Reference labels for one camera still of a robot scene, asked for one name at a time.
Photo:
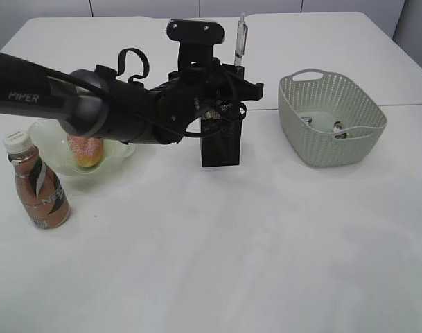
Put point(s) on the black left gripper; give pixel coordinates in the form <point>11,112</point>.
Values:
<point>223,82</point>

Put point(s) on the grey grip pen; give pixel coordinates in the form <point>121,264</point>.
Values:
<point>241,38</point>

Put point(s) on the small paper ball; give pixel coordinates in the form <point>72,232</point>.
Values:
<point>307,120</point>

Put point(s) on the large paper ball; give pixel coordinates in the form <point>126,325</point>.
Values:
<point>338,129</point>

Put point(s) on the sugared bread loaf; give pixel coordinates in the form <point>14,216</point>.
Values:
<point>86,151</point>

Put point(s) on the brown Nescafe coffee bottle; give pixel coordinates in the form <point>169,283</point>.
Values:
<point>38,187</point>

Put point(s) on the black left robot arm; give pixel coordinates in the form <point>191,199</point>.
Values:
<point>196,101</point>

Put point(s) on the black mesh pen holder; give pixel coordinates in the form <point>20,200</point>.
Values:
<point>223,148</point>

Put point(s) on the green woven plastic basket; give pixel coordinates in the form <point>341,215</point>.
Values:
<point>331,97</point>

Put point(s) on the green wavy glass plate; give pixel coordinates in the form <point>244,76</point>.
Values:
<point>51,140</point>

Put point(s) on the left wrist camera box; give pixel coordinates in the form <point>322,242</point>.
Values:
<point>196,41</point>

